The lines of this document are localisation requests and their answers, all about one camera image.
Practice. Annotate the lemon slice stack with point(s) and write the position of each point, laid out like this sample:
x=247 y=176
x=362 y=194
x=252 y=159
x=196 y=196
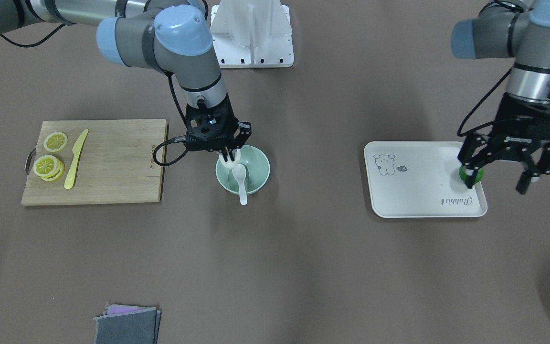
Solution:
x=48 y=168

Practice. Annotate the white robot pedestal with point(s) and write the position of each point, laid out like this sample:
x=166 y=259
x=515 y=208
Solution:
x=252 y=34

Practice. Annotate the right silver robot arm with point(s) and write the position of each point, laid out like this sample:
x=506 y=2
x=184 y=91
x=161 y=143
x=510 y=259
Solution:
x=169 y=36

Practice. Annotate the grey folded cloth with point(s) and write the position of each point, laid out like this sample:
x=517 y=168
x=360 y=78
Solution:
x=127 y=324

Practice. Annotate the yellow plastic knife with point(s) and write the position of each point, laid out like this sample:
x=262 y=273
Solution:
x=73 y=169

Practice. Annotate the green lime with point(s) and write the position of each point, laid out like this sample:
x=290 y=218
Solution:
x=470 y=177

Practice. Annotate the beige rabbit tray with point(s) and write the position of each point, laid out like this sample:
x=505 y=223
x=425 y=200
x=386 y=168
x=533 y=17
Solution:
x=419 y=179

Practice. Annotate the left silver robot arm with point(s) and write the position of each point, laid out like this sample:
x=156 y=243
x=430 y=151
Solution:
x=511 y=28

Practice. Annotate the lemon slice upper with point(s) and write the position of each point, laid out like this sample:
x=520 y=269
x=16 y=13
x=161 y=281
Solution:
x=55 y=141

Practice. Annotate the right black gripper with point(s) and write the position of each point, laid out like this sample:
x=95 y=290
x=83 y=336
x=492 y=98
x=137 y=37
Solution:
x=243 y=134

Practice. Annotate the green ceramic bowl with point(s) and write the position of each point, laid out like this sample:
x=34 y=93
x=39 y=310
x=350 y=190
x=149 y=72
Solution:
x=257 y=166

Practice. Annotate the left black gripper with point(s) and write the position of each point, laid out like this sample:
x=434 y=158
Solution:
x=518 y=138

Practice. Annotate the white ceramic spoon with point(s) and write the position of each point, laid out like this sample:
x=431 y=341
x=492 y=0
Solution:
x=239 y=173

